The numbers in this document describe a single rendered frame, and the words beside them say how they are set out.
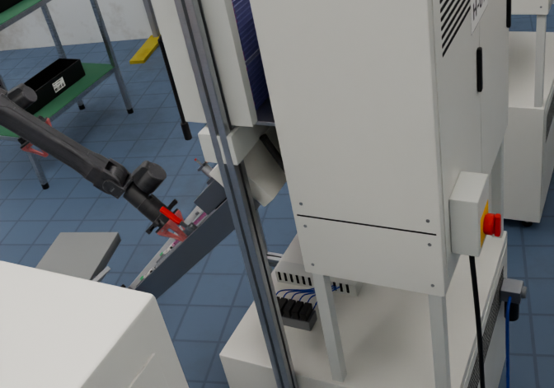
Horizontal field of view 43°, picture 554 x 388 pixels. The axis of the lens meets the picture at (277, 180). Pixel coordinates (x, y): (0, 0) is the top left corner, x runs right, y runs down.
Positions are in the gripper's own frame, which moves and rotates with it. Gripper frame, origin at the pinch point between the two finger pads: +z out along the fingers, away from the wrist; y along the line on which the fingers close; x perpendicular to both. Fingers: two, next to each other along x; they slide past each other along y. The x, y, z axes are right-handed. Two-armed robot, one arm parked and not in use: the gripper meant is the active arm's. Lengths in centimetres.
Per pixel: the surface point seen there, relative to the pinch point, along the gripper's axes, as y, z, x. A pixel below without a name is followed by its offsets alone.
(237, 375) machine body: -10.0, 36.9, 18.9
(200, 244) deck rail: -9.9, 2.8, -15.1
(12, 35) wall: 289, -202, 332
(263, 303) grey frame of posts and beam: -13.9, 22.8, -19.0
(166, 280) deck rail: -10.0, 3.5, 6.4
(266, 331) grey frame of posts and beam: -13.9, 29.1, -11.4
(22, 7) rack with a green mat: 154, -139, 146
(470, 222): -5, 37, -71
